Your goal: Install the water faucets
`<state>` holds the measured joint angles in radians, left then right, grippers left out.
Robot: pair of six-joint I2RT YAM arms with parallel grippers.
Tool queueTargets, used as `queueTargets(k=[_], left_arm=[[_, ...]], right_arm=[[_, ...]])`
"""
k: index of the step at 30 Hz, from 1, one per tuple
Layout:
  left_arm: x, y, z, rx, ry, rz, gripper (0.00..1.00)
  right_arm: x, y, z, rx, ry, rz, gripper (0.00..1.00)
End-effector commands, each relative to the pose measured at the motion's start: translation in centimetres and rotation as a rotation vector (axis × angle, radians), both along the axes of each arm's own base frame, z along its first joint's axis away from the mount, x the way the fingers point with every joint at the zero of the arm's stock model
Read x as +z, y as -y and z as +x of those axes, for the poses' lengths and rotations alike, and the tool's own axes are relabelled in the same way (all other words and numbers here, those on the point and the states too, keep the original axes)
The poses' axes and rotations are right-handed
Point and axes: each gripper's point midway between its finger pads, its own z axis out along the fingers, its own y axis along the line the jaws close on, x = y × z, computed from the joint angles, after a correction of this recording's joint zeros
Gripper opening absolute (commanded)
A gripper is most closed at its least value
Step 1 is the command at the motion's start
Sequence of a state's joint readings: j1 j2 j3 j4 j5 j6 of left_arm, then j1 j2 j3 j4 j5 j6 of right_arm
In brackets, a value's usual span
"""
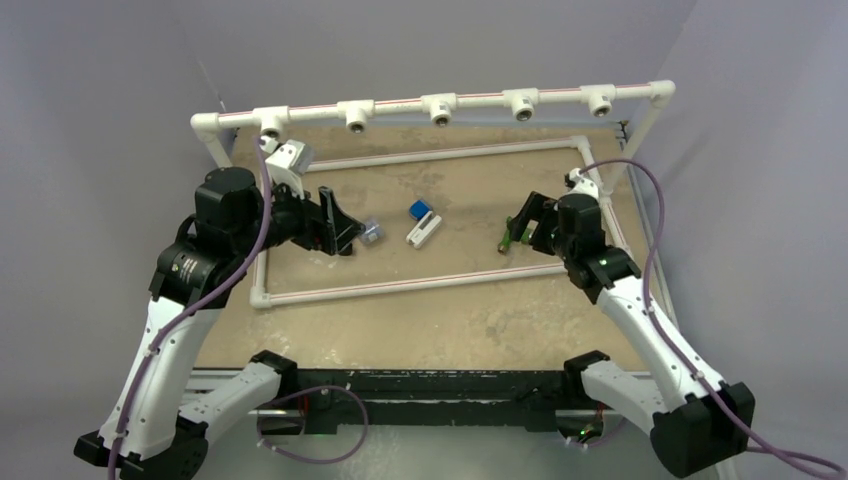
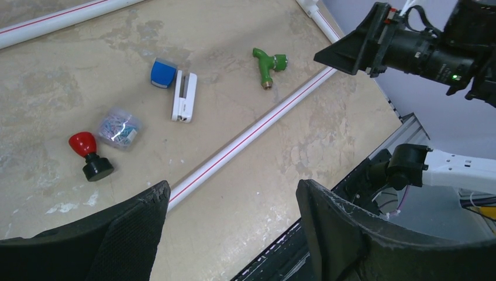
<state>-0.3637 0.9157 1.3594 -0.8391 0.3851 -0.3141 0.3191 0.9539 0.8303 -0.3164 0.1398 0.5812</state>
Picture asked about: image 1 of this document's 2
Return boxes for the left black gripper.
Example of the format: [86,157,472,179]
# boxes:
[232,171,363,258]

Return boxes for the green water faucet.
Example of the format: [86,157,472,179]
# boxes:
[497,216,533,255]

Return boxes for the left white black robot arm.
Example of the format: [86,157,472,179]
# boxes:
[74,167,363,479]

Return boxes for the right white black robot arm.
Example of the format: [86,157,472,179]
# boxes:
[509,192,755,478]

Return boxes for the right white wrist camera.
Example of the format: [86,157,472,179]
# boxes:
[565,168,600,200]

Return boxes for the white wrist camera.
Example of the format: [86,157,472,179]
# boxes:
[259,135,314,200]
[565,168,600,200]

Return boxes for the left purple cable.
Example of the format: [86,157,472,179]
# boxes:
[105,135,370,480]

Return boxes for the white faucet with blue handle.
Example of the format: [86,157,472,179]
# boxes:
[406,200,443,249]

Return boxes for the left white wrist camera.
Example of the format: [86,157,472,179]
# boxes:
[259,135,314,200]

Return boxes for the white pvc pipe frame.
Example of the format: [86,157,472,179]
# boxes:
[190,80,676,309]

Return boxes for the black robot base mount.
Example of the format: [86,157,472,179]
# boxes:
[266,350,609,434]

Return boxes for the aluminium table frame rail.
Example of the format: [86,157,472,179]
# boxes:
[181,367,664,414]

